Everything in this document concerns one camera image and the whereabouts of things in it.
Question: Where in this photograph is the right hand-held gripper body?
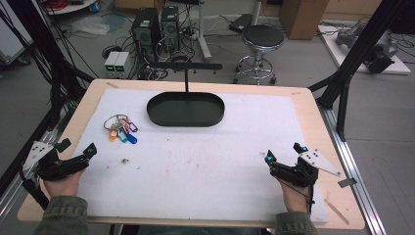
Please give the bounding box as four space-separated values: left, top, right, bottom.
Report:
267 149 343 188

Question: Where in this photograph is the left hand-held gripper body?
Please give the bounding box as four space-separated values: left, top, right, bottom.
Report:
22 140 90 182

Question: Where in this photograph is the key ring with coloured tags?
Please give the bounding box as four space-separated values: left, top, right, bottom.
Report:
103 114 139 145

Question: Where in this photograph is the black key rack with tray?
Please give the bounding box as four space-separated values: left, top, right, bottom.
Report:
146 62 226 128

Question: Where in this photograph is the person's right hand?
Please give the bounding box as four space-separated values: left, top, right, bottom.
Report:
276 176 311 215

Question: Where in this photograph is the person's left hand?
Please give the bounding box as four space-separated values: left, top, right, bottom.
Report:
43 167 87 199

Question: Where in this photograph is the grey tape piece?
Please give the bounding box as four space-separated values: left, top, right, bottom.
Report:
337 177 358 189

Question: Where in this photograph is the thin wooden strip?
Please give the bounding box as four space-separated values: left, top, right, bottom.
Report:
323 198 350 226

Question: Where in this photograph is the white foam mat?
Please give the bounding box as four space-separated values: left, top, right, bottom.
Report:
72 88 329 225

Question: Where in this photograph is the white power supply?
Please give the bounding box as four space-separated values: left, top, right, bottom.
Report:
114 51 131 79
104 51 120 79

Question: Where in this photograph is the black round stool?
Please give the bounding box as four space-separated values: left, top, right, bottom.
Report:
232 24 286 86

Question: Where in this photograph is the clear plastic bag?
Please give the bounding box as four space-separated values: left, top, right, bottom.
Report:
70 15 111 36

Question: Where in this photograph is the cardboard box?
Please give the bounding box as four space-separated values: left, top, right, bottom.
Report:
278 0 331 41

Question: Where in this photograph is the black computer tower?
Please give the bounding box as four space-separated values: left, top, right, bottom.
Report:
131 7 161 64
160 6 181 54

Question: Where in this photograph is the black flat device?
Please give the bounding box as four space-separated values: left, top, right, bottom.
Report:
227 13 254 34

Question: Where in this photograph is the white desk leg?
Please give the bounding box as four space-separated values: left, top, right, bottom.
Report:
195 0 213 62

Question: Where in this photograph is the aluminium rail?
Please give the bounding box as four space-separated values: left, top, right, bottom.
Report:
0 128 62 226
317 105 389 235

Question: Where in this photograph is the black frame strut with cables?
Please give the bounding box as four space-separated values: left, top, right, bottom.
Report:
0 0 96 131

